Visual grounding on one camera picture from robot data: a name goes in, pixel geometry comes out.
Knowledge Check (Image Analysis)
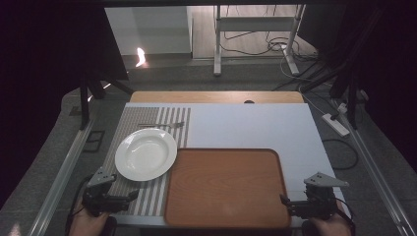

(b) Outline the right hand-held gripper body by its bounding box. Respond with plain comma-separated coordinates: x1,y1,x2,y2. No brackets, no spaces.
288,171,350,221

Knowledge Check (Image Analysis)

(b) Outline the tangle of floor cables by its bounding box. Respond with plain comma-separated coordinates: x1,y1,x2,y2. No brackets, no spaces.
218,29,319,63

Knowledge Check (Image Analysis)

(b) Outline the white floor cable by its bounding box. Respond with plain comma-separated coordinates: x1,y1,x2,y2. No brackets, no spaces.
278,48,330,114

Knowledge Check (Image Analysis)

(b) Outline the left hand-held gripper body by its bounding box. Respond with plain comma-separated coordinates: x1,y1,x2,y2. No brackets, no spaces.
81,166,131,218

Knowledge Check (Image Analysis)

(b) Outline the white cabinet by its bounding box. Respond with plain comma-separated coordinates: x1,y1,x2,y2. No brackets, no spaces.
104,6,193,56

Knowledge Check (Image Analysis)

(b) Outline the white desk frame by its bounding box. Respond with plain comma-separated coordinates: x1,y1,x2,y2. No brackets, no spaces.
212,4,307,78

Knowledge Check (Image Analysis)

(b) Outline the black floor frame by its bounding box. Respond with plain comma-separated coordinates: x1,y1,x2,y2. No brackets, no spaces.
82,130,106,153

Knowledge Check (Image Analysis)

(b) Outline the white board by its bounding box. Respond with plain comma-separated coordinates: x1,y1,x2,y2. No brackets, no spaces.
110,102,347,229

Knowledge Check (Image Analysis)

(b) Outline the light wooden table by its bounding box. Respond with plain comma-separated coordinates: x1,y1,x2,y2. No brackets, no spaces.
129,90,306,105

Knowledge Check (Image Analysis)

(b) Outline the person's right hand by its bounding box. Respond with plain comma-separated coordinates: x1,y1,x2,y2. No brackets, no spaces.
310,199,354,236

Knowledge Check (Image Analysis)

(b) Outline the brown wooden tray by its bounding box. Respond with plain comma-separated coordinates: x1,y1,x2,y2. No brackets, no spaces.
163,147,292,230

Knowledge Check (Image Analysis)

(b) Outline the aluminium rail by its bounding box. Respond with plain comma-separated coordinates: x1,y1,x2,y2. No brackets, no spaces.
27,119,95,236
337,111,417,236

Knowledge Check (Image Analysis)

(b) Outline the black looped floor cable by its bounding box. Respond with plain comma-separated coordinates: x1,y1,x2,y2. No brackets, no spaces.
322,139,359,171

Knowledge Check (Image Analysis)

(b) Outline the white power strip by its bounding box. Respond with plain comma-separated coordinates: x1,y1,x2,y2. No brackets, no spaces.
321,112,351,138

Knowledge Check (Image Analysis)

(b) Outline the black curtain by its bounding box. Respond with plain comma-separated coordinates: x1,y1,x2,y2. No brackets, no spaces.
296,3,417,172
0,0,130,208

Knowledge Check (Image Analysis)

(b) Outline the grey striped placemat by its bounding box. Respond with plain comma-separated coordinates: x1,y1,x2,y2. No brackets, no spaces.
102,106,193,217

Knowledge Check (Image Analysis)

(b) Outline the white round plate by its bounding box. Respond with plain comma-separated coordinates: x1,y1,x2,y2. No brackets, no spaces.
114,127,178,182

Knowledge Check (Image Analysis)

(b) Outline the person's left hand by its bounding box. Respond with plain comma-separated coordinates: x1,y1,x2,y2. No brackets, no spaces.
68,198,111,236

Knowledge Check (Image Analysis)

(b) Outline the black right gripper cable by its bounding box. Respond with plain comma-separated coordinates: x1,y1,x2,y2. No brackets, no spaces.
333,196,358,236

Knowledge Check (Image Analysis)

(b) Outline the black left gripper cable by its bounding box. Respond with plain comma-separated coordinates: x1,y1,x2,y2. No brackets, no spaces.
64,174,95,236

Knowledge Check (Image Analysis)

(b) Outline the black metal stand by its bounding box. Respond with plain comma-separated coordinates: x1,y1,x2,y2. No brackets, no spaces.
78,69,135,131
299,6,387,130

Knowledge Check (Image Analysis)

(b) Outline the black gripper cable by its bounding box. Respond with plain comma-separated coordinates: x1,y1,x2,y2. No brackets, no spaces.
333,196,358,236
64,174,95,236

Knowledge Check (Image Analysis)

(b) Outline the metal fork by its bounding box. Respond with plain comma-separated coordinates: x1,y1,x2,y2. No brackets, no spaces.
137,121,186,130

